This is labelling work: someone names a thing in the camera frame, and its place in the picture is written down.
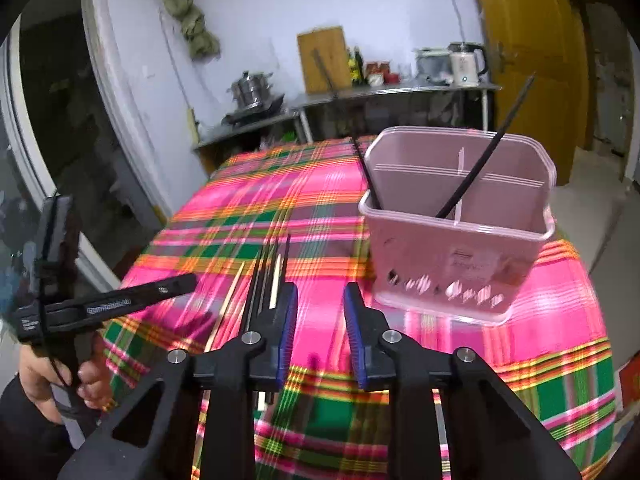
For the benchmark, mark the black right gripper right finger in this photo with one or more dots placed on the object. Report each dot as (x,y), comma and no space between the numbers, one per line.
(447,405)

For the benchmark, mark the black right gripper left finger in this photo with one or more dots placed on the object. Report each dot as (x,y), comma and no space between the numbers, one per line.
(190,408)

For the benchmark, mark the beige wooden chopstick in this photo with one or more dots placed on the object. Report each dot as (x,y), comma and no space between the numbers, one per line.
(223,309)
(275,283)

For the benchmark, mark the pink plaid tablecloth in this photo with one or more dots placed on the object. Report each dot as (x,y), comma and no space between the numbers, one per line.
(553,350)

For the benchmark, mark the pink plastic utensil holder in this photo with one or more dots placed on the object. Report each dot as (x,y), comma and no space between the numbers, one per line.
(472,263)

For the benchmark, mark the black induction cooktop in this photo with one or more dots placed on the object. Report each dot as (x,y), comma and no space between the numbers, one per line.
(255,112)

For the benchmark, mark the stainless steel steamer pot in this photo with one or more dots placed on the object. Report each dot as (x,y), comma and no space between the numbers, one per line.
(251,89)

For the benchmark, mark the dark glass bottle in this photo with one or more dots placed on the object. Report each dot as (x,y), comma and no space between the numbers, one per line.
(358,66)

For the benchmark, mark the wooden cutting board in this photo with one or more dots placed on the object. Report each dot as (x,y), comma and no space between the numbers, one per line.
(330,44)

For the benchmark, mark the metal counter shelf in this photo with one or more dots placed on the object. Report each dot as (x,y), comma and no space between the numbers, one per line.
(308,119)

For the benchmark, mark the red lidded jar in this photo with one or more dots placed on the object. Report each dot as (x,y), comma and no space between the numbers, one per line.
(376,73)

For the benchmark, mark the green hanging cloth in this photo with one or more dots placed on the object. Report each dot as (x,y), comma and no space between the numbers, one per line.
(201,42)

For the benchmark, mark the white electric kettle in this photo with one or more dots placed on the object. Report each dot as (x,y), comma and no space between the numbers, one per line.
(468,63)

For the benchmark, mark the yellow wooden door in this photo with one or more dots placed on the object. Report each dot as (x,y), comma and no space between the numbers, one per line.
(540,38)

